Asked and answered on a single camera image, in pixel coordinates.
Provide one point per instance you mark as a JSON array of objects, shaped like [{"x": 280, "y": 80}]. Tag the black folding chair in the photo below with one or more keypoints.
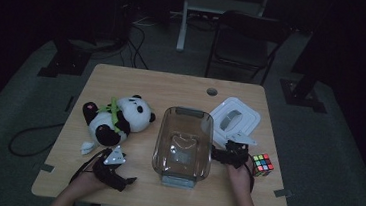
[{"x": 246, "y": 48}]

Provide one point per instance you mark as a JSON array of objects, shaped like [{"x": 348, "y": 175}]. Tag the person's left hand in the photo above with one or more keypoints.
[{"x": 88, "y": 181}]

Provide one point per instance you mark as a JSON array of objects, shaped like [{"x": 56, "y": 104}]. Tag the black stand base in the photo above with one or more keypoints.
[
  {"x": 64, "y": 62},
  {"x": 302, "y": 96}
]

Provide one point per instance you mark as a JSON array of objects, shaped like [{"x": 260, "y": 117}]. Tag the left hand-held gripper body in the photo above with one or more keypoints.
[{"x": 108, "y": 173}]

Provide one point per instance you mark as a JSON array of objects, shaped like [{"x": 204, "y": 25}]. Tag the white metal stand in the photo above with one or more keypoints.
[{"x": 213, "y": 5}]

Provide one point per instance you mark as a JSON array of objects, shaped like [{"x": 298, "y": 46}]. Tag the grey tape strip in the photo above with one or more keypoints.
[
  {"x": 283, "y": 193},
  {"x": 47, "y": 167}
]

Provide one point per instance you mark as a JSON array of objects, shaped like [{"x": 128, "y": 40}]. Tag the person's right hand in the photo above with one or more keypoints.
[{"x": 239, "y": 178}]

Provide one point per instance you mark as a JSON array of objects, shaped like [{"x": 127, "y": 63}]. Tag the colourful puzzle cube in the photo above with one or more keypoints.
[{"x": 263, "y": 165}]

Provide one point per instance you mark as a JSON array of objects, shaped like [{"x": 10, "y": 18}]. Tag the grey table grommet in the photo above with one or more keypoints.
[{"x": 211, "y": 91}]

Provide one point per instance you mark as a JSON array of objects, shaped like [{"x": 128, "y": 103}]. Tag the panda plush toy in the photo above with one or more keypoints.
[{"x": 117, "y": 120}]

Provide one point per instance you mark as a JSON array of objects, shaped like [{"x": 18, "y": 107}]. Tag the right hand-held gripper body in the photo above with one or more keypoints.
[{"x": 236, "y": 154}]

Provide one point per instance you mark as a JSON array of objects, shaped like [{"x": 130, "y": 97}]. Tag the white box lid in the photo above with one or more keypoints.
[{"x": 234, "y": 119}]

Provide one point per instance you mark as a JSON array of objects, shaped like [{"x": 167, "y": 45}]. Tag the clear plastic storage box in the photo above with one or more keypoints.
[{"x": 183, "y": 146}]

